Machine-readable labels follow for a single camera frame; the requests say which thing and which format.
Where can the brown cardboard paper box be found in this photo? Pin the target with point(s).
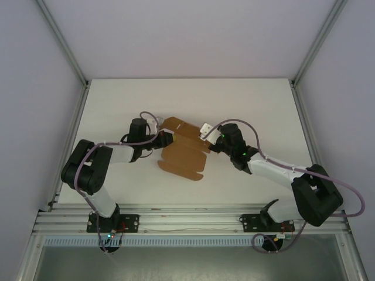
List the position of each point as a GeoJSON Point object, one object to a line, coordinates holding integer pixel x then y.
{"type": "Point", "coordinates": [183, 158]}

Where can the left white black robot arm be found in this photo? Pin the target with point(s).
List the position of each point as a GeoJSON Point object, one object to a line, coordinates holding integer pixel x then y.
{"type": "Point", "coordinates": [120, 153]}

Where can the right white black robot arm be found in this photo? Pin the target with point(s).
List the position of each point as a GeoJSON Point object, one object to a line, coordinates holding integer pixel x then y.
{"type": "Point", "coordinates": [272, 167]}

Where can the small green LED circuit board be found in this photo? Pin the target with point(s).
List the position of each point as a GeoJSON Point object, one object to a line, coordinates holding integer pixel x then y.
{"type": "Point", "coordinates": [110, 234]}

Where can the grey metal sheet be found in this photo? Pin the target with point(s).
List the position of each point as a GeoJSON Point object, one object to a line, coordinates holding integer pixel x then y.
{"type": "Point", "coordinates": [190, 263]}

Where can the aluminium table side rail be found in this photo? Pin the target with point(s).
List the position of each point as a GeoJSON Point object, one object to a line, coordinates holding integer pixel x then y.
{"type": "Point", "coordinates": [74, 128]}
{"type": "Point", "coordinates": [307, 128]}

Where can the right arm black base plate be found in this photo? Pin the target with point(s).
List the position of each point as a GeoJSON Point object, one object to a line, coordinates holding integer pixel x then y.
{"type": "Point", "coordinates": [249, 222]}

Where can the aluminium mounting rail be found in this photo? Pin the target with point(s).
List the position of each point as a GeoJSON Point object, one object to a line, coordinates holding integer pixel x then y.
{"type": "Point", "coordinates": [190, 218]}

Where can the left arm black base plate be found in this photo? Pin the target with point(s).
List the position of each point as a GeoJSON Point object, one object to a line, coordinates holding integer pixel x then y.
{"type": "Point", "coordinates": [132, 222]}

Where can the aluminium frame post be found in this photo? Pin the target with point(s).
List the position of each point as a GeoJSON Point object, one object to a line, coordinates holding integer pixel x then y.
{"type": "Point", "coordinates": [319, 41]}
{"type": "Point", "coordinates": [63, 44]}

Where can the aluminium frame bar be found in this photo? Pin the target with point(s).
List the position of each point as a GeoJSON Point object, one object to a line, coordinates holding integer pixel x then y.
{"type": "Point", "coordinates": [356, 257]}
{"type": "Point", "coordinates": [29, 257]}

